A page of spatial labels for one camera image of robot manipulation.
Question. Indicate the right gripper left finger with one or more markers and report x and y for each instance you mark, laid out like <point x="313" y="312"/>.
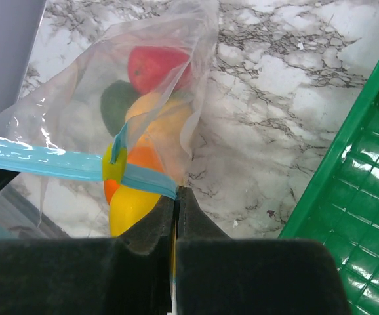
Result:
<point x="129" y="274"/>

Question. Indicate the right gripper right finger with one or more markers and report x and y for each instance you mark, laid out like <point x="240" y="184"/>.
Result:
<point x="216" y="274"/>

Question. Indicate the yellow lemon front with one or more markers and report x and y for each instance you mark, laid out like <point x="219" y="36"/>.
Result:
<point x="127" y="207"/>

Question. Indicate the orange fruit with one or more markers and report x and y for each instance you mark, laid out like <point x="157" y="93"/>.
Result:
<point x="140" y="157"/>

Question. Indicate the clear zip top bag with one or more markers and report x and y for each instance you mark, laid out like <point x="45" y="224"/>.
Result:
<point x="92" y="150"/>

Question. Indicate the green avocado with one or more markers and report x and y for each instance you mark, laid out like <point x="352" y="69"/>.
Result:
<point x="114" y="104"/>

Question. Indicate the red apple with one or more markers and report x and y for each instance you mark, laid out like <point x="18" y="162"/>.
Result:
<point x="149" y="66"/>

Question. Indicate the peach fruit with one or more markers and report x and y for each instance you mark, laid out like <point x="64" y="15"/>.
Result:
<point x="159" y="147"/>

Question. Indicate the green plastic bin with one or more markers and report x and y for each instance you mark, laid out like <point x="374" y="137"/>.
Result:
<point x="340" y="206"/>

